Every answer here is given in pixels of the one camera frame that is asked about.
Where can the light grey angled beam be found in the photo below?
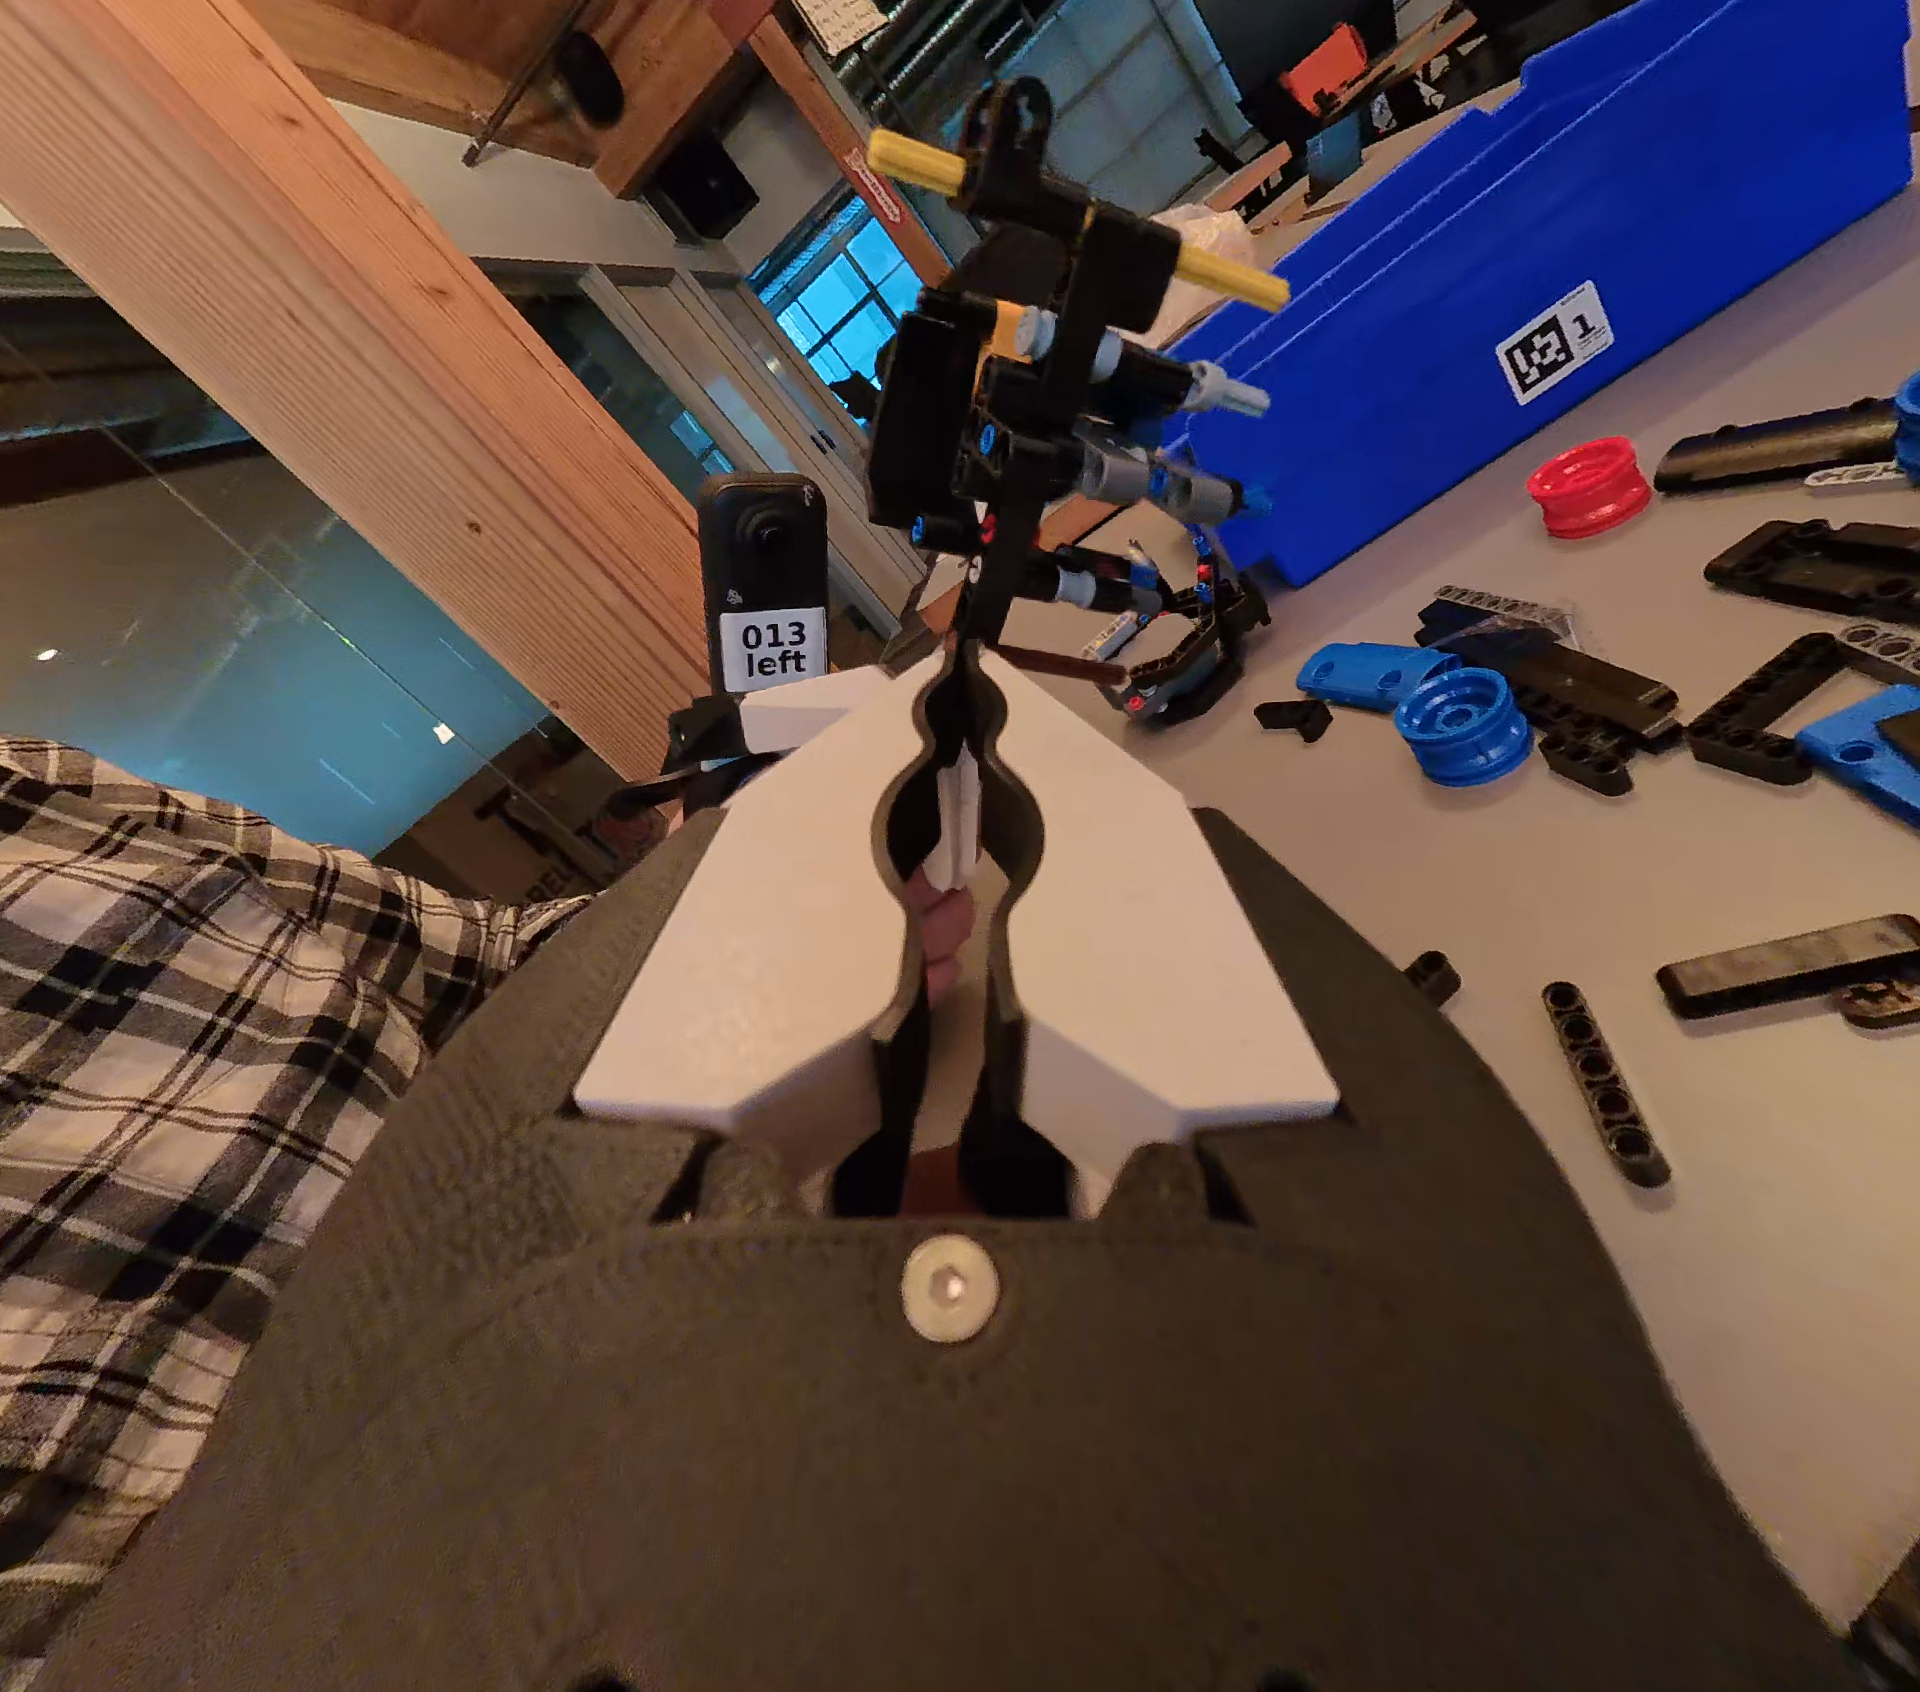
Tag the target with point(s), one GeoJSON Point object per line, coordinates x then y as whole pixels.
{"type": "Point", "coordinates": [1852, 472]}

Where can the black curved panel piece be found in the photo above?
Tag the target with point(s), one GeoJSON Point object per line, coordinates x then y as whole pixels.
{"type": "Point", "coordinates": [1771, 450]}

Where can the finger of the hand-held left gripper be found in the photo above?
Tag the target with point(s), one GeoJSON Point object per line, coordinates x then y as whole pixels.
{"type": "Point", "coordinates": [954, 823]}
{"type": "Point", "coordinates": [810, 717]}

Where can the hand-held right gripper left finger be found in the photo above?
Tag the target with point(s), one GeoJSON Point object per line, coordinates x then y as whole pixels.
{"type": "Point", "coordinates": [750, 972]}

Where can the orange office chair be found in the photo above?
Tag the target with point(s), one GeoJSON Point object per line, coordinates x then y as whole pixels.
{"type": "Point", "coordinates": [1329, 64]}

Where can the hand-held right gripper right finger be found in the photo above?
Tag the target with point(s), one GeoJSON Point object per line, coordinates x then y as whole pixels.
{"type": "Point", "coordinates": [1171, 972]}

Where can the blue storage bin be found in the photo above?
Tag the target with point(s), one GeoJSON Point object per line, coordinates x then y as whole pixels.
{"type": "Point", "coordinates": [1651, 147]}

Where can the grey desk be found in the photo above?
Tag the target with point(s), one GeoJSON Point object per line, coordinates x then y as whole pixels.
{"type": "Point", "coordinates": [1724, 1273]}

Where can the black round lamp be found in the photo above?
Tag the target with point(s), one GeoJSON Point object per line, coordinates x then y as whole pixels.
{"type": "Point", "coordinates": [588, 81]}

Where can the blue toy panel piece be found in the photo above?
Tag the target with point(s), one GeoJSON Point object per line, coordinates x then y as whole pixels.
{"type": "Point", "coordinates": [1845, 747]}

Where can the scattered black toy beams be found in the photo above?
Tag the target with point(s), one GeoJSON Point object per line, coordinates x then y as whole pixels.
{"type": "Point", "coordinates": [1784, 964]}

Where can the black wall speaker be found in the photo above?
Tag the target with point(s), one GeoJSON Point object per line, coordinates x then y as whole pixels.
{"type": "Point", "coordinates": [702, 188]}

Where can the red toy wheel hub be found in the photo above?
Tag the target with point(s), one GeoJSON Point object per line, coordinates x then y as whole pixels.
{"type": "Point", "coordinates": [1590, 488]}

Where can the blue curved panel piece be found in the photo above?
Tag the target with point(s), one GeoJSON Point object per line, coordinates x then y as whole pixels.
{"type": "Point", "coordinates": [1351, 676]}

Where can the partly built toy brick model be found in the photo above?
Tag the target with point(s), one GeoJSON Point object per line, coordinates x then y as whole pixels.
{"type": "Point", "coordinates": [1110, 253]}

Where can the small black brick assembly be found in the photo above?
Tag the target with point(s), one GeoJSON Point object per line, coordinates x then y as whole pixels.
{"type": "Point", "coordinates": [1201, 673]}

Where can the blue toy wheel hub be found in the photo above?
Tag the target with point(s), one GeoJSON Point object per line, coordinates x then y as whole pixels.
{"type": "Point", "coordinates": [1908, 424]}
{"type": "Point", "coordinates": [1463, 732]}

